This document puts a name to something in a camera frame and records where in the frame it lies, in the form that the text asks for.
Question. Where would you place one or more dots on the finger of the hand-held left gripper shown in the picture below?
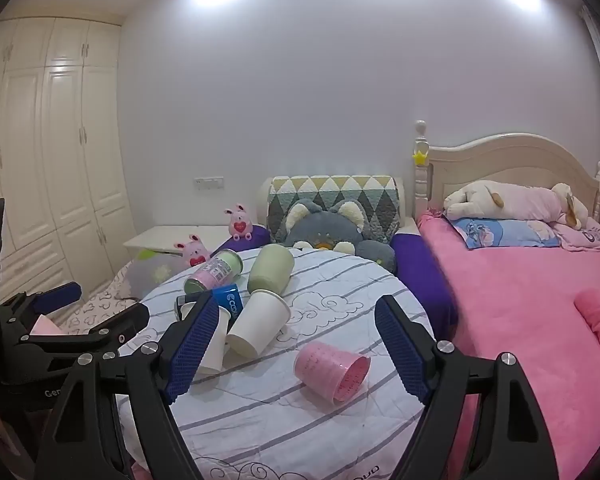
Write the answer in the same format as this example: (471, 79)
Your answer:
(115, 325)
(55, 297)

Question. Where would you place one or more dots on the heart print sheet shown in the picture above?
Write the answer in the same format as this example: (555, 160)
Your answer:
(95, 305)

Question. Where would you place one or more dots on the blue cup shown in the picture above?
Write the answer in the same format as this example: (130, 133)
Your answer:
(230, 301)

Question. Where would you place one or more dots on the pink bunny plush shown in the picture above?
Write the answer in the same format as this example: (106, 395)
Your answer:
(239, 222)
(195, 252)

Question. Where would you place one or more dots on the pink printed pillow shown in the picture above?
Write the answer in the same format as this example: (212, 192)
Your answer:
(591, 237)

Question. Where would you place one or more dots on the cream wardrobe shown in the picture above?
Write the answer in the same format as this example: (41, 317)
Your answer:
(65, 160)

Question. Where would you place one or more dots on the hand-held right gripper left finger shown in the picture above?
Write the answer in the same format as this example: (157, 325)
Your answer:
(194, 352)

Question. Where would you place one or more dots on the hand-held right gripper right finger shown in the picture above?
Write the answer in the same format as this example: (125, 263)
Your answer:
(401, 355)

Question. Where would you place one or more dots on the pink fleece blanket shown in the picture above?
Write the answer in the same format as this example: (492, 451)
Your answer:
(505, 310)

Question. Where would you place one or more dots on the pale green cup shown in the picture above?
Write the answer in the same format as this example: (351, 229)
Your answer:
(271, 270)

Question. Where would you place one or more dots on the pink plastic cup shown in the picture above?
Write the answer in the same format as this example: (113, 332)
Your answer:
(320, 366)

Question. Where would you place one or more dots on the yellow star ornament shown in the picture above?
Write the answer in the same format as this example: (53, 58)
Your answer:
(420, 157)

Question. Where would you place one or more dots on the blue printed pillow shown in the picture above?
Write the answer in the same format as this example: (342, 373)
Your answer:
(500, 232)

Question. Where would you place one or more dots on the white and pink plush dog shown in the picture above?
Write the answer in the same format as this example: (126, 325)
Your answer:
(510, 200)

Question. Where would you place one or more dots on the white wall socket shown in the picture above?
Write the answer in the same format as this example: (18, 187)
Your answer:
(208, 182)

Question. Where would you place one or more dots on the white nightstand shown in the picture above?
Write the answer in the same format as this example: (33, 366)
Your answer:
(165, 237)

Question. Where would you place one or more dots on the purple bed sheet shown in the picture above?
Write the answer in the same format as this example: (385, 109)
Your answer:
(420, 270)

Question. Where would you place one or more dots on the cream wooden bed headboard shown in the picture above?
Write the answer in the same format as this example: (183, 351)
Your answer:
(510, 160)

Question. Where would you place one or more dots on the triangle patterned quilted cover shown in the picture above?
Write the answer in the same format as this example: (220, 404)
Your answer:
(330, 192)

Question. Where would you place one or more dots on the green cup with pink label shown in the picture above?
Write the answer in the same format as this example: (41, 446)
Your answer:
(215, 272)

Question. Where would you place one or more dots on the mesh cover with green flowers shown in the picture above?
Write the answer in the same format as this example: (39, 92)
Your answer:
(150, 275)

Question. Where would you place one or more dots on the black cup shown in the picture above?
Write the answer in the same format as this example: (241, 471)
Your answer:
(185, 303)

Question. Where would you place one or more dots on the large white paper cup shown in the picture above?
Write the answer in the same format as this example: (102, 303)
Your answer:
(257, 322)

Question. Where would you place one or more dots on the small white paper cup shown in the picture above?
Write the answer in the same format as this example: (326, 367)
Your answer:
(216, 342)

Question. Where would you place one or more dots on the grey cat plush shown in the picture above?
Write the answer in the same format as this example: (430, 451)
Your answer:
(325, 230)

